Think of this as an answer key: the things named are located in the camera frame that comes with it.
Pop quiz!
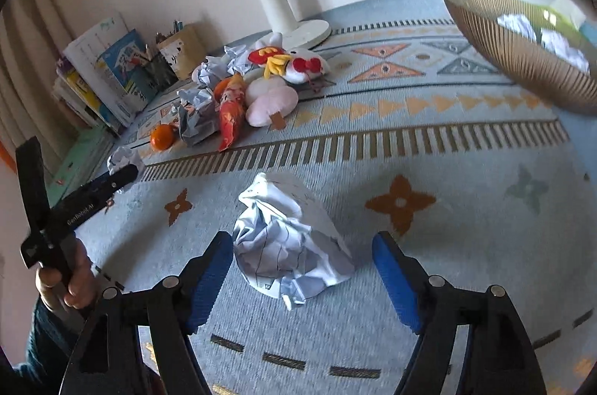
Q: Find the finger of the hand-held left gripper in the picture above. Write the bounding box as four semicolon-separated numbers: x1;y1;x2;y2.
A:
88;166;140;209

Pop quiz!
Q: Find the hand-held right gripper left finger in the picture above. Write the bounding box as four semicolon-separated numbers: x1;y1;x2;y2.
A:
58;231;234;395

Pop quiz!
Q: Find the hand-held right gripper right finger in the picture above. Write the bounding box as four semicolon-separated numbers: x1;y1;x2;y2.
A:
372;231;547;395

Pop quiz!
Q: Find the small paper ball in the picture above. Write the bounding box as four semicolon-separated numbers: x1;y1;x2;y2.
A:
107;146;143;193

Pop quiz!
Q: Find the orange fruit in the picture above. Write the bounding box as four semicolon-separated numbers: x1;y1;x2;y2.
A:
150;123;178;151

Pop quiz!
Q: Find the large white paper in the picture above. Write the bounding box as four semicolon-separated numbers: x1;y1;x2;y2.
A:
233;172;356;311

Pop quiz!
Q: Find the orange snack packet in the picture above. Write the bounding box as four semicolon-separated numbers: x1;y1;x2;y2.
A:
215;73;247;152

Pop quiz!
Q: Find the pastel plush toy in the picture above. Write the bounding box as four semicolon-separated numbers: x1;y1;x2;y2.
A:
245;77;299;129

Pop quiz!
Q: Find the white red yellow plush toy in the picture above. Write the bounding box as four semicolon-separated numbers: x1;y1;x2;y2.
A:
247;32;329;84

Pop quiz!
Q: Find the woven brown basket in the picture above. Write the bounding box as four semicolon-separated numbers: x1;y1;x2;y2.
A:
441;0;597;116

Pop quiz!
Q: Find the person's left forearm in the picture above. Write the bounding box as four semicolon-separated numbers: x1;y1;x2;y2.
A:
23;299;91;395

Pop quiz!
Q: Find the person's left hand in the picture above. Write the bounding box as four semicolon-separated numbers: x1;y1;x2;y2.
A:
37;236;99;312

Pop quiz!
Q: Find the light green storage box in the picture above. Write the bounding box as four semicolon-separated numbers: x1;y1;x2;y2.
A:
51;129;117;200

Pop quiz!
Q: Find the crumpled printed newspaper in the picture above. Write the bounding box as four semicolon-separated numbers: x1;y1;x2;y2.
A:
177;86;222;146

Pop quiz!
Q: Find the row of books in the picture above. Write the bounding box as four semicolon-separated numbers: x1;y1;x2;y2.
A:
53;12;159;135

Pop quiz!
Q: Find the dark container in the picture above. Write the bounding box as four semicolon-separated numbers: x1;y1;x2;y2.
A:
146;52;180;93

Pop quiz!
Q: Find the beige curtain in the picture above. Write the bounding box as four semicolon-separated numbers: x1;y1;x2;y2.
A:
0;0;80;172

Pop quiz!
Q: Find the cardboard pen holder box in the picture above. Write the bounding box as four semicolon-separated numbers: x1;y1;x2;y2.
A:
156;22;208;81

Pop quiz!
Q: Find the green and white box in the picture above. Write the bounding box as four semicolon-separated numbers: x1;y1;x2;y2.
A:
532;0;588;32

